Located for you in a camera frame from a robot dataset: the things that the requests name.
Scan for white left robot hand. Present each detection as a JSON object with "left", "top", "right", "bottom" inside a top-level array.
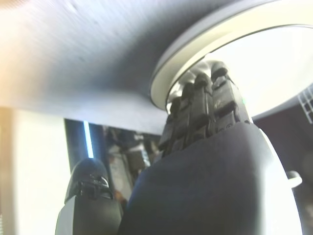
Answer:
[{"left": 55, "top": 60, "right": 309, "bottom": 235}]

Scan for silver wire dish rack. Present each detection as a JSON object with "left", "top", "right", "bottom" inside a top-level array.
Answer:
[{"left": 297, "top": 85, "right": 313, "bottom": 123}]

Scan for light blue light strip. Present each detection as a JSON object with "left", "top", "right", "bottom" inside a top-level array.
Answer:
[{"left": 83, "top": 120, "right": 95, "bottom": 159}]

